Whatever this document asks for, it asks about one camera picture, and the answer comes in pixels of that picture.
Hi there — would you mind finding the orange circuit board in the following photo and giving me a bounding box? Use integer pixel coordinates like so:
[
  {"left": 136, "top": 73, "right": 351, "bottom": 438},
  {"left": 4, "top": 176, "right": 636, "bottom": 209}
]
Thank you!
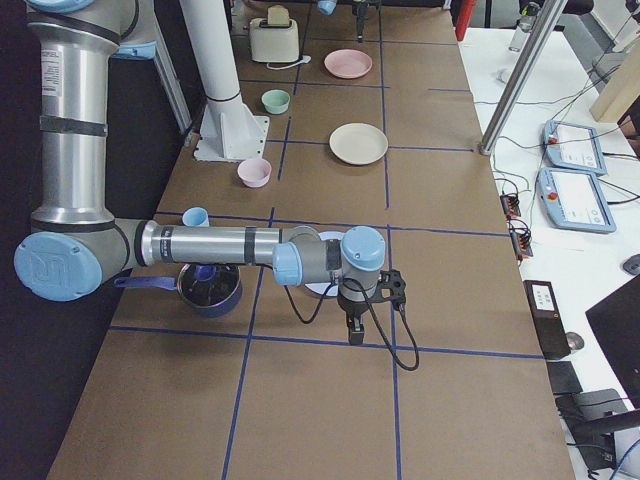
[{"left": 500, "top": 193, "right": 521, "bottom": 219}]

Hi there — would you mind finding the light blue cup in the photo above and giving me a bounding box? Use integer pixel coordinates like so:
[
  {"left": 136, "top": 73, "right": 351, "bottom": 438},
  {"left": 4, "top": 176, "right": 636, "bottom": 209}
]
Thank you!
[{"left": 182, "top": 207, "right": 209, "bottom": 227}]

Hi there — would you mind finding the white toaster plug cable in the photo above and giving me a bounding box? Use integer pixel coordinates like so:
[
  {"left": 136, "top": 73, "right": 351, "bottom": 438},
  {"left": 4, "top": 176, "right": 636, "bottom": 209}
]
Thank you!
[{"left": 266, "top": 54, "right": 312, "bottom": 70}]

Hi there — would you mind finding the teach pendant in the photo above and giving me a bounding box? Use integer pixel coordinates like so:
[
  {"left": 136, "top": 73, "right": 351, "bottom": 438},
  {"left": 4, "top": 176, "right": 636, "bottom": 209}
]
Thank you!
[
  {"left": 542, "top": 120, "right": 607, "bottom": 176},
  {"left": 537, "top": 167, "right": 617, "bottom": 234}
]

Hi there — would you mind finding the black power box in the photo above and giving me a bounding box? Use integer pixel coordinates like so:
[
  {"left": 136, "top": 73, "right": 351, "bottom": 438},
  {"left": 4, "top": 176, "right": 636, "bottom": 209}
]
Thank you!
[{"left": 523, "top": 280, "right": 571, "bottom": 360}]

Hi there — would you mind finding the pink plate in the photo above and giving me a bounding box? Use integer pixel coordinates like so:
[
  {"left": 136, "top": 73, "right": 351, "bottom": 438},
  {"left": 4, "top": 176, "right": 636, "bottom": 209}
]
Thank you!
[{"left": 324, "top": 49, "right": 373, "bottom": 80}]

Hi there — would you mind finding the toast slice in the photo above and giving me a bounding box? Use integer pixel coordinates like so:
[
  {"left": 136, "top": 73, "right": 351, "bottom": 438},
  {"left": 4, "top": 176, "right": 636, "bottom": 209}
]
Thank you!
[{"left": 267, "top": 5, "right": 290, "bottom": 28}]

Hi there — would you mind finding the aluminium frame post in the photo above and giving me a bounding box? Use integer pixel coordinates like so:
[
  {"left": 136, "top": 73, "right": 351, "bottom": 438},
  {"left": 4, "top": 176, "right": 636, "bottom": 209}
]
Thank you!
[{"left": 479, "top": 0, "right": 567, "bottom": 156}]

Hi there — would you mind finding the near teach pendant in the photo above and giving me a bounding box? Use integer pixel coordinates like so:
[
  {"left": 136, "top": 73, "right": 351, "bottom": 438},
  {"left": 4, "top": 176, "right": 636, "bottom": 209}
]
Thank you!
[{"left": 537, "top": 167, "right": 617, "bottom": 234}]

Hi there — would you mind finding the green bowl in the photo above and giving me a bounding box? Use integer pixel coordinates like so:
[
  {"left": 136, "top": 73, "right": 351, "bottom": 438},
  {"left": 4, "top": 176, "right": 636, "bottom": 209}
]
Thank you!
[{"left": 261, "top": 89, "right": 291, "bottom": 115}]

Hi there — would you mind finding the water bottle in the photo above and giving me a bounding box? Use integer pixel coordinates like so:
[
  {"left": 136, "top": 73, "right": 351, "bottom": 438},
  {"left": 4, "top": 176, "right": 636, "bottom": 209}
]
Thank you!
[{"left": 508, "top": 1, "right": 541, "bottom": 52}]

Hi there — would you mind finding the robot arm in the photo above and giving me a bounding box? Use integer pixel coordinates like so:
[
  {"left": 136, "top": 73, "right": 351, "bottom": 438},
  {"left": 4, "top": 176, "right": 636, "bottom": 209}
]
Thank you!
[
  {"left": 14, "top": 1, "right": 389, "bottom": 345},
  {"left": 317, "top": 0, "right": 382, "bottom": 43}
]

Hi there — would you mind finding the black computer mouse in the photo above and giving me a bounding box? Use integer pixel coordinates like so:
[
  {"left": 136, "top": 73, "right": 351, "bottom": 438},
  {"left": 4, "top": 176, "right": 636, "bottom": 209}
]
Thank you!
[{"left": 621, "top": 254, "right": 640, "bottom": 276}]

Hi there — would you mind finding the pink bowl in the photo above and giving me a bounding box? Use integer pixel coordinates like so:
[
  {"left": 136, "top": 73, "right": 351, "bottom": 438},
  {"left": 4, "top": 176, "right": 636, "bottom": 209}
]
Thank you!
[{"left": 237, "top": 158, "right": 272, "bottom": 188}]

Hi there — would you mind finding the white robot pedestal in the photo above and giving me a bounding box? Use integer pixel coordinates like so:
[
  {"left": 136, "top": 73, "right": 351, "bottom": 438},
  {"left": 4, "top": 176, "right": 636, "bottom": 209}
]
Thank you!
[{"left": 180, "top": 0, "right": 270, "bottom": 162}]

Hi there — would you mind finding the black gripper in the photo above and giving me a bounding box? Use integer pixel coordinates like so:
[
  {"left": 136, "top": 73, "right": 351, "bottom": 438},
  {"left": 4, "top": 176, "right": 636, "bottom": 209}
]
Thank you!
[
  {"left": 337, "top": 285, "right": 368, "bottom": 345},
  {"left": 351, "top": 0, "right": 380, "bottom": 43}
]

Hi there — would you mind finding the cream toaster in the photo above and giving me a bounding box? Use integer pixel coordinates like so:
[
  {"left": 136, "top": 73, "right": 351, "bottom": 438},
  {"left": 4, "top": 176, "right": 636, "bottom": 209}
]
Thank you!
[{"left": 249, "top": 18, "right": 300, "bottom": 63}]

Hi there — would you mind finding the light blue plate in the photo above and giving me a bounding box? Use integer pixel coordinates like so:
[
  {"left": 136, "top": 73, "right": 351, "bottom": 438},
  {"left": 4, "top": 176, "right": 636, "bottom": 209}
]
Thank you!
[{"left": 305, "top": 231, "right": 344, "bottom": 297}]

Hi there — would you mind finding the far teach pendant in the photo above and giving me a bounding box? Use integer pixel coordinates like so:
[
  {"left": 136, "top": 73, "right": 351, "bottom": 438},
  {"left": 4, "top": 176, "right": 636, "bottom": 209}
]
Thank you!
[{"left": 542, "top": 120, "right": 607, "bottom": 176}]

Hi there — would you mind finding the black camera cable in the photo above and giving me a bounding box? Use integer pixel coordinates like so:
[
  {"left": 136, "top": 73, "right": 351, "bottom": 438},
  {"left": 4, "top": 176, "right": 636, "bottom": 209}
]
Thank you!
[{"left": 282, "top": 279, "right": 420, "bottom": 372}]

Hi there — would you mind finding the cream plate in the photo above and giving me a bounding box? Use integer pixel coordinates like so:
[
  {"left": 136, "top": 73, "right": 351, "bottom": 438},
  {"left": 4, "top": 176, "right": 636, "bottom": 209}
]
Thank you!
[{"left": 329, "top": 123, "right": 388, "bottom": 166}]

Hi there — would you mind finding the dark blue pot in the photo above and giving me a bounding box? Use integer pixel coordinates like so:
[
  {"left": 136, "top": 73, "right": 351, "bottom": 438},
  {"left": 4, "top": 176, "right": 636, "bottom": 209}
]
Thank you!
[{"left": 114, "top": 264, "right": 243, "bottom": 318}]

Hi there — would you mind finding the black monitor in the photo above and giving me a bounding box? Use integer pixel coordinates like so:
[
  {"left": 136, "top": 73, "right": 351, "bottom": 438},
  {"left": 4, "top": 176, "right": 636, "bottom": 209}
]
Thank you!
[{"left": 586, "top": 276, "right": 639, "bottom": 407}]

